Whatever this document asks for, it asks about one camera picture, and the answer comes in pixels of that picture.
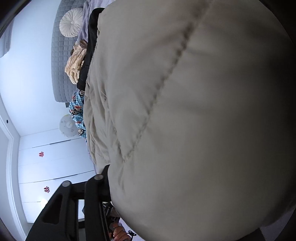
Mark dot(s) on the blue monkey print pajamas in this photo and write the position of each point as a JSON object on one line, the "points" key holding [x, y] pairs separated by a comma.
{"points": [[76, 111]]}

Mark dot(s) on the cream striped fleece garment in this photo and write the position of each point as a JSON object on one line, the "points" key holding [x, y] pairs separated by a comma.
{"points": [[75, 61]]}

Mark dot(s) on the beige puffer jacket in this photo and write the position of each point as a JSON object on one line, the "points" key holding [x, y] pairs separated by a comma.
{"points": [[191, 104]]}

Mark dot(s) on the lavender plush bed blanket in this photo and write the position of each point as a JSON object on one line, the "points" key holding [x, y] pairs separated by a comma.
{"points": [[88, 7]]}

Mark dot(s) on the white round pleated cushion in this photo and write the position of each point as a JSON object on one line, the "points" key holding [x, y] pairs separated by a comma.
{"points": [[71, 22]]}

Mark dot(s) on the grey quilted headboard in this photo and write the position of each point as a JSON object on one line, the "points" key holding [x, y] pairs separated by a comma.
{"points": [[60, 52]]}

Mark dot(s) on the black folded garment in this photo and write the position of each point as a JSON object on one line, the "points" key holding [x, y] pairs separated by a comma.
{"points": [[92, 40]]}

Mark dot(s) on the person's left hand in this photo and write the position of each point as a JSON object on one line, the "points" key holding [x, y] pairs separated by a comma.
{"points": [[121, 234]]}

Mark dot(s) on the white round fan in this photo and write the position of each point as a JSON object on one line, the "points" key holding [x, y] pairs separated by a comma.
{"points": [[67, 126]]}

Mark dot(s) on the white air conditioner unit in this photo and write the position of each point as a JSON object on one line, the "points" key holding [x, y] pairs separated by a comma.
{"points": [[5, 41]]}

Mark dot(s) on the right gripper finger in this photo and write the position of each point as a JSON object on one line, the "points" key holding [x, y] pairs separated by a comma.
{"points": [[59, 218]]}

